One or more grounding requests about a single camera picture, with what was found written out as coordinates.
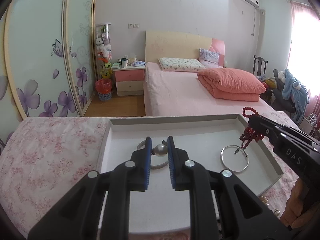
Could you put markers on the blue plush garment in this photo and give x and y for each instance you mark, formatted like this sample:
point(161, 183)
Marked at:
point(296, 91)

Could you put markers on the pink curtain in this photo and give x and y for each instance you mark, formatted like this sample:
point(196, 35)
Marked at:
point(303, 60)

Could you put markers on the floral patterned pillow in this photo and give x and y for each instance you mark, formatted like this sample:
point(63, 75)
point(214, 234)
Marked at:
point(180, 65)

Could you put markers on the thin silver bangle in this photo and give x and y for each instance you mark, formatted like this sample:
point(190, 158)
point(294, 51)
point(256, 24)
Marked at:
point(234, 158)

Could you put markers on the sliding wardrobe with flowers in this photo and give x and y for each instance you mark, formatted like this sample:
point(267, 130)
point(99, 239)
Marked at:
point(47, 67)

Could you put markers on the dark wooden chair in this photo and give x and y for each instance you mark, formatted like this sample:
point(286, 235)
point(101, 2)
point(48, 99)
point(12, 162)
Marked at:
point(259, 66)

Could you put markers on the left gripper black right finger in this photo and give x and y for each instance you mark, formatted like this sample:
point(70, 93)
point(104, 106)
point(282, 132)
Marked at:
point(221, 205)

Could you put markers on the person's right hand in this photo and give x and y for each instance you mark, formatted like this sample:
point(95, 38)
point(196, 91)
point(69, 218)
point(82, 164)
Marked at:
point(301, 214)

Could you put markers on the clear tube of plush toys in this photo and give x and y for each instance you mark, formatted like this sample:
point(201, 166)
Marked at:
point(103, 41)

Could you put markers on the wastebasket with red bag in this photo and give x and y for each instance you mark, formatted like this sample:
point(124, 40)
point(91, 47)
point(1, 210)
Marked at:
point(104, 89)

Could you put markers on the yellow plush toy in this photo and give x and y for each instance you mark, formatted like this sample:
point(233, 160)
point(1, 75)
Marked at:
point(106, 70)

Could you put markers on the lilac patterned pillow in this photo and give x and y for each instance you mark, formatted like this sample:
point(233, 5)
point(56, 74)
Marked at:
point(210, 59)

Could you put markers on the grey cardboard tray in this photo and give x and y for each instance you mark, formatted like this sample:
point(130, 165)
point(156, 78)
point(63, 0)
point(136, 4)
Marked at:
point(209, 140)

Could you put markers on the white wall socket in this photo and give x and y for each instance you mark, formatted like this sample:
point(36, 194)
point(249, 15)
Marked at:
point(133, 25)

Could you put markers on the floral pink white cloth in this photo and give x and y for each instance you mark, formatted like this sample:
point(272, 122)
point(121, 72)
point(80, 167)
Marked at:
point(42, 160)

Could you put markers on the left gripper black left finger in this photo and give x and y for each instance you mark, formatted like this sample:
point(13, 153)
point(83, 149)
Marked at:
point(98, 205)

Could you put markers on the folded salmon quilt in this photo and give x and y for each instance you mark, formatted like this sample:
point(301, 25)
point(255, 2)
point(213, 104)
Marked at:
point(231, 84)

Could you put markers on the pearl earring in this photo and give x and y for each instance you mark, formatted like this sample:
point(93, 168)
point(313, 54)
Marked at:
point(160, 150)

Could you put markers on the white mug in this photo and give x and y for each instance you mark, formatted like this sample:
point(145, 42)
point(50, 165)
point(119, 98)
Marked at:
point(124, 62)

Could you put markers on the cream and pink headboard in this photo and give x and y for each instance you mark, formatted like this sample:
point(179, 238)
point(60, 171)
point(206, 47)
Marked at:
point(179, 45)

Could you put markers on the bed with pink sheet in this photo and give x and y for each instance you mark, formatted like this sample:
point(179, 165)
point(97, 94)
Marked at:
point(182, 94)

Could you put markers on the pink cream nightstand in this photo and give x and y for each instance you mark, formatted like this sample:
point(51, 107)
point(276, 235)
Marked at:
point(129, 81)

